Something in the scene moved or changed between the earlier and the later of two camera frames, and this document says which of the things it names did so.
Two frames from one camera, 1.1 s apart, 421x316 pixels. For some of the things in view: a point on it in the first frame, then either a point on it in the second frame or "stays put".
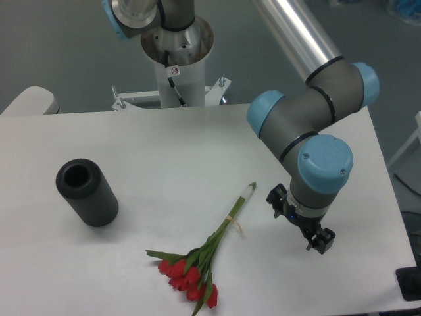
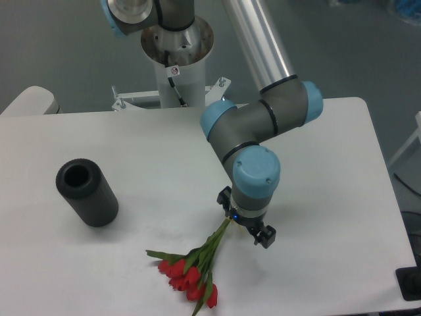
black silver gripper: (307, 220) → (254, 220)
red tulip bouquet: (189, 272) stays put
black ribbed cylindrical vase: (82, 184) stays put
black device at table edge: (409, 280) stays put
